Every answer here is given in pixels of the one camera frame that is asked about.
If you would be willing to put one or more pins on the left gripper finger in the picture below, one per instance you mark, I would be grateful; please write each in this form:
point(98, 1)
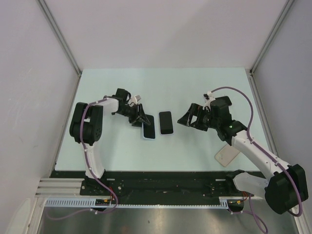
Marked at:
point(144, 118)
point(137, 122)

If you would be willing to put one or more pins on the left aluminium frame post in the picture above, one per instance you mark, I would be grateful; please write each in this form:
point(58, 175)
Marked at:
point(59, 35)

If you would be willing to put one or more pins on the beige phone case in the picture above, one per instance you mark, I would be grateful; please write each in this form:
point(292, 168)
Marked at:
point(226, 155)

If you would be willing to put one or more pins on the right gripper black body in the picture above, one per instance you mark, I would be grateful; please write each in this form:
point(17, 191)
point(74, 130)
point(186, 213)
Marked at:
point(212, 122)

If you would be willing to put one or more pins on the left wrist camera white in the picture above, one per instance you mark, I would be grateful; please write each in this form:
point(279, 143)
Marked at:
point(134, 100)

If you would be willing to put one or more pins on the aluminium frame post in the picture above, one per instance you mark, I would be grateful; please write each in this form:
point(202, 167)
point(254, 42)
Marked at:
point(59, 35)
point(272, 34)

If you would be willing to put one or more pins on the lilac phone case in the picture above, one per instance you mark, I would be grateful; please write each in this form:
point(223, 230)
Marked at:
point(167, 134)

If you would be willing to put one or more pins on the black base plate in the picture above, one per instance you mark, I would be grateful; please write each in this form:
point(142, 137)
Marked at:
point(165, 188)

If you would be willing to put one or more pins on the slotted white cable duct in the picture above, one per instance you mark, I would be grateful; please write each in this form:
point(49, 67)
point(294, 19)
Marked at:
point(102, 203)

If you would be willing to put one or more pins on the right aluminium frame post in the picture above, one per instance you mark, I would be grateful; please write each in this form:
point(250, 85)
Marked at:
point(272, 34)

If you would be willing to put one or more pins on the light blue phone case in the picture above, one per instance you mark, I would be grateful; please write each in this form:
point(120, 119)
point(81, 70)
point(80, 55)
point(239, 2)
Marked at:
point(148, 139)

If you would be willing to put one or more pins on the aluminium front rail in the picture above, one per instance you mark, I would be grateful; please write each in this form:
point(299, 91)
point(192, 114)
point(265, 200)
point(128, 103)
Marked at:
point(59, 187)

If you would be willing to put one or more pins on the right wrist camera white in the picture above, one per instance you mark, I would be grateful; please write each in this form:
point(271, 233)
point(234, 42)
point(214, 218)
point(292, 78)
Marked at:
point(209, 98)

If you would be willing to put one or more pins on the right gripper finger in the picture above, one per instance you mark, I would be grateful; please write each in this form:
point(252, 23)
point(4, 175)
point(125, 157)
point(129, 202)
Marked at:
point(186, 119)
point(196, 119)

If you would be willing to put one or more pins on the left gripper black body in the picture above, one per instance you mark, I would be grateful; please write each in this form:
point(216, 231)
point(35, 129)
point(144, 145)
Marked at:
point(132, 113)

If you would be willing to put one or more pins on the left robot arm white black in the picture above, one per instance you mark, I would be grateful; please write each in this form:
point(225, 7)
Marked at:
point(87, 124)

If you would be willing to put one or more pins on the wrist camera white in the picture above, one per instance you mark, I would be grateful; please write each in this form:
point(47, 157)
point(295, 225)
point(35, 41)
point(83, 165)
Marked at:
point(134, 100)
point(209, 98)

